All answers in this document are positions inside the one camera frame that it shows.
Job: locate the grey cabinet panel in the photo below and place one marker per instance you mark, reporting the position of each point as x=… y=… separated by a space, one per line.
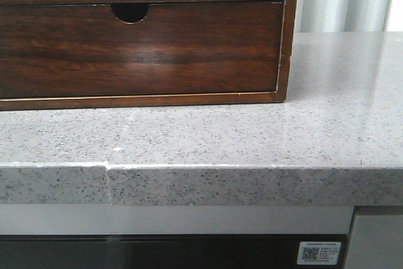
x=376 y=238

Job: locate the white QR code sticker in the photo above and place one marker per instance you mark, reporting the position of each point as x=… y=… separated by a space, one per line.
x=318 y=253

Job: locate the dark wooden drawer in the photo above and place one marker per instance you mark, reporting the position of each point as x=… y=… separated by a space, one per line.
x=55 y=51

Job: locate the black glass oven door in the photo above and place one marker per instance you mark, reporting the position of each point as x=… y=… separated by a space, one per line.
x=161 y=251

